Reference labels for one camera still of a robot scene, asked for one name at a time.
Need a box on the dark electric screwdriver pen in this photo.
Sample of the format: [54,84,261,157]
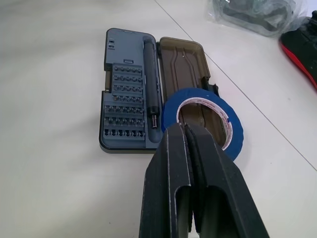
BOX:
[143,35,160,130]

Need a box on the black and red tool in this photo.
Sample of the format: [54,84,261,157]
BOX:
[278,10,317,93]

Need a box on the blue masking tape roll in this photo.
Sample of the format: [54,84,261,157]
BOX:
[160,87,245,162]

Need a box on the clear plastic bag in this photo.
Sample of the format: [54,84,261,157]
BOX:
[203,0,313,38]

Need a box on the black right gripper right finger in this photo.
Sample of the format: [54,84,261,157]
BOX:
[185,124,270,238]

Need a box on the grey screwdriver bit case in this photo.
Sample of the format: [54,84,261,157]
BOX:
[99,28,220,156]

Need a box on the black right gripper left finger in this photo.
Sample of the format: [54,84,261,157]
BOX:
[138,123,194,238]

